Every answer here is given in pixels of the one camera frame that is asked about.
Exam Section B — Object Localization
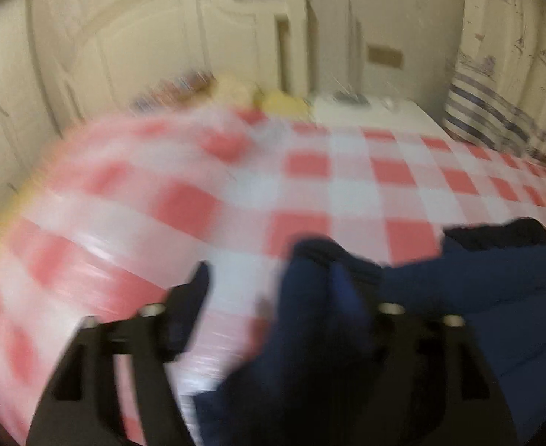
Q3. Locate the colourful patterned pillow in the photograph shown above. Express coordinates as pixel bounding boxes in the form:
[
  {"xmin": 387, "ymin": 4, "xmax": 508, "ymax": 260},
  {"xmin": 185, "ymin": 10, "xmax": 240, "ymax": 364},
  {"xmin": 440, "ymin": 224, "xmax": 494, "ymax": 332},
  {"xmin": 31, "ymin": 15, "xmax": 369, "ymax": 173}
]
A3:
[{"xmin": 131, "ymin": 72, "xmax": 214, "ymax": 109}]

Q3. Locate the gold wall socket panel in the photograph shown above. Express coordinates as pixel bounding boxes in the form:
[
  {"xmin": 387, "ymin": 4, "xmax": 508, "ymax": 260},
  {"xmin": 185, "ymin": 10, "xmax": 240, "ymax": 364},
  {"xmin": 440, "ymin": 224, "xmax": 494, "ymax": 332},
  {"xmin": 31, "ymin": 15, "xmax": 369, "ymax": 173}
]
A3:
[{"xmin": 366, "ymin": 45, "xmax": 404, "ymax": 67}]

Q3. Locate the white wooden headboard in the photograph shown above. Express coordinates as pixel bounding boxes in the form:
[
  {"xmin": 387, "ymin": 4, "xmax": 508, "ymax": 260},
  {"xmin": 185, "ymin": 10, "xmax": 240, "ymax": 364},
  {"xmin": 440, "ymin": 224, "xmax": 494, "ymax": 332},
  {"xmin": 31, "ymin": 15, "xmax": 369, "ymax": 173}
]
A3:
[{"xmin": 29, "ymin": 0, "xmax": 313, "ymax": 119}]

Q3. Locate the ship print curtain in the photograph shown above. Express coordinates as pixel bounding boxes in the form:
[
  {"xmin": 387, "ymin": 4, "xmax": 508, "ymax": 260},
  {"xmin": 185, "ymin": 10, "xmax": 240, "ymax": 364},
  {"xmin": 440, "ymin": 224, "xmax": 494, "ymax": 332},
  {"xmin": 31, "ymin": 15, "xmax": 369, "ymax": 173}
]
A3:
[{"xmin": 441, "ymin": 0, "xmax": 546, "ymax": 164}]

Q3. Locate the white wardrobe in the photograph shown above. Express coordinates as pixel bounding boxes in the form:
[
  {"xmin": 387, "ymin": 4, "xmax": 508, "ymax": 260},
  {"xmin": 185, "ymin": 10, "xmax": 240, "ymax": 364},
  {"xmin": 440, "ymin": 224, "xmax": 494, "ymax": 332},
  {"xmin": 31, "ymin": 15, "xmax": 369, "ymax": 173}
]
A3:
[{"xmin": 0, "ymin": 0, "xmax": 62, "ymax": 242}]

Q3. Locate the white pole lamp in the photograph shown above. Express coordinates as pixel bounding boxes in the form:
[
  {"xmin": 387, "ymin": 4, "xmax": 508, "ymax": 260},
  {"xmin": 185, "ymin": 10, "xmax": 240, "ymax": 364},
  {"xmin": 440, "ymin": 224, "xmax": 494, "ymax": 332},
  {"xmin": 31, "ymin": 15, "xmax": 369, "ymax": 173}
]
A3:
[{"xmin": 332, "ymin": 0, "xmax": 372, "ymax": 106}]

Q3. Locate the yellow pillow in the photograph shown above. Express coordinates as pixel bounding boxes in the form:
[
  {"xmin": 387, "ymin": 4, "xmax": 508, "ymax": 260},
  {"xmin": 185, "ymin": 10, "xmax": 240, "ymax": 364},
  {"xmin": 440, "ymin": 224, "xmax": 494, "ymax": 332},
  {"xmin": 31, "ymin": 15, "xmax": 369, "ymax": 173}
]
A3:
[{"xmin": 258, "ymin": 90, "xmax": 311, "ymax": 115}]

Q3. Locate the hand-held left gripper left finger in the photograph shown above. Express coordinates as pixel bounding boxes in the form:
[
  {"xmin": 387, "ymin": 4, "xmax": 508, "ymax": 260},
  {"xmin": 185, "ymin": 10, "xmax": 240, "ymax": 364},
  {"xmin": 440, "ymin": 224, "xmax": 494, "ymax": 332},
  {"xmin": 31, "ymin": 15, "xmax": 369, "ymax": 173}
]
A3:
[{"xmin": 26, "ymin": 260, "xmax": 211, "ymax": 446}]

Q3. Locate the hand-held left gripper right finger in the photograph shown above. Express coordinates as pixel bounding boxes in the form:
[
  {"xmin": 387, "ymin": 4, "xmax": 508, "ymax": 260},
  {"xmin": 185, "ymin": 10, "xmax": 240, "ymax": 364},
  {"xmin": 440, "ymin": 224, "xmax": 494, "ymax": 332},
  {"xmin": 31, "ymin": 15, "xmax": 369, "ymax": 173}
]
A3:
[{"xmin": 332, "ymin": 264, "xmax": 521, "ymax": 446}]

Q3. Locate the white nightstand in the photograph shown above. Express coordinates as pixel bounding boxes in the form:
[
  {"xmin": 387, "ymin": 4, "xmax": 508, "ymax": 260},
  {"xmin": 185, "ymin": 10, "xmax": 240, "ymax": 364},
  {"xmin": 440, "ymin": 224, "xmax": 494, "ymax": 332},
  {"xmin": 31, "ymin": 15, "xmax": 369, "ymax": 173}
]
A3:
[{"xmin": 312, "ymin": 93, "xmax": 442, "ymax": 139}]

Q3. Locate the navy blue puffer jacket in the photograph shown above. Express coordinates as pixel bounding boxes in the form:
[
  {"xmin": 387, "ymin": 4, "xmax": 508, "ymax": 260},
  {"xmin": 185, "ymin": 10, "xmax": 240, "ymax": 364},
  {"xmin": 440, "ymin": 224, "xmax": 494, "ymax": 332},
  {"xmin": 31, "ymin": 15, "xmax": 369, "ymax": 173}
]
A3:
[{"xmin": 194, "ymin": 217, "xmax": 546, "ymax": 446}]

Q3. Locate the red white checkered plastic sheet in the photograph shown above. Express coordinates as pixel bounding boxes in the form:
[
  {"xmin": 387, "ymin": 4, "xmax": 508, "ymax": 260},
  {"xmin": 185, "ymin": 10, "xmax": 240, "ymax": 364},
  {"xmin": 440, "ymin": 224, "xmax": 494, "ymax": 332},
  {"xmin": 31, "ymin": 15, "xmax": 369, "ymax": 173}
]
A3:
[{"xmin": 0, "ymin": 104, "xmax": 546, "ymax": 444}]

